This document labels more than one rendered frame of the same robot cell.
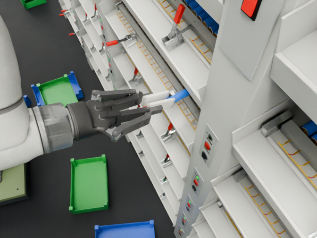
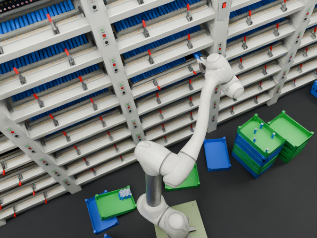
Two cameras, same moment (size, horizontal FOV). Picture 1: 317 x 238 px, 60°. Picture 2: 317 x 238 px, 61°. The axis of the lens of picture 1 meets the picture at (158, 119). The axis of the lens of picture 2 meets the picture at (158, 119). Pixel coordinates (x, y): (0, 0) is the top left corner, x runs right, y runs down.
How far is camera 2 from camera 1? 158 cm
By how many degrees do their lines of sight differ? 41
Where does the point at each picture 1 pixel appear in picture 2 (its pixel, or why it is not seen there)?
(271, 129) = not seen: hidden behind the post
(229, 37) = (220, 15)
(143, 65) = (170, 78)
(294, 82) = (234, 7)
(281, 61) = (232, 7)
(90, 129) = not seen: hidden behind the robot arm
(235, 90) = (224, 23)
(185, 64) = (199, 43)
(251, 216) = (233, 50)
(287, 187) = (238, 27)
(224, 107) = (222, 31)
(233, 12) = (220, 11)
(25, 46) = not seen: outside the picture
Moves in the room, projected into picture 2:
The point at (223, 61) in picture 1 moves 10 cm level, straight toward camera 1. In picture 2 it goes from (219, 22) to (236, 24)
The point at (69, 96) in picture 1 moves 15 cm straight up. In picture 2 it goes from (110, 198) to (105, 192)
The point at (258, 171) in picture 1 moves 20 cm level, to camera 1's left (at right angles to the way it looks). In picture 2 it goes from (234, 31) to (237, 53)
